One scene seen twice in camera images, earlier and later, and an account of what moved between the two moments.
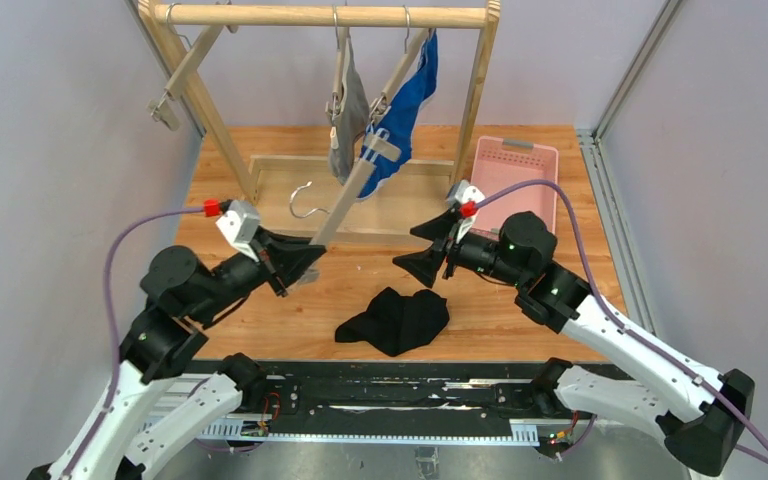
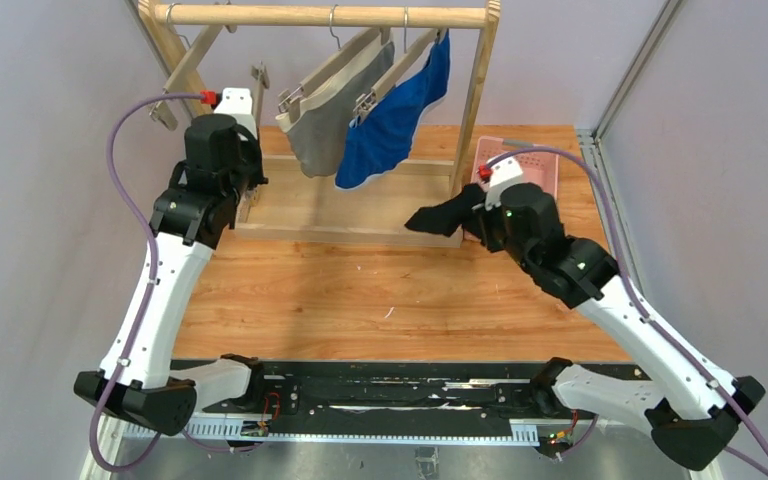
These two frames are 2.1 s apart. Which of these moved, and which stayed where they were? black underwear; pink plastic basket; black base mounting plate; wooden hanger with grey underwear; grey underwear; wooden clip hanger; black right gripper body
Moved: grey underwear; black underwear; black right gripper body; wooden clip hanger; wooden hanger with grey underwear
Stayed: black base mounting plate; pink plastic basket
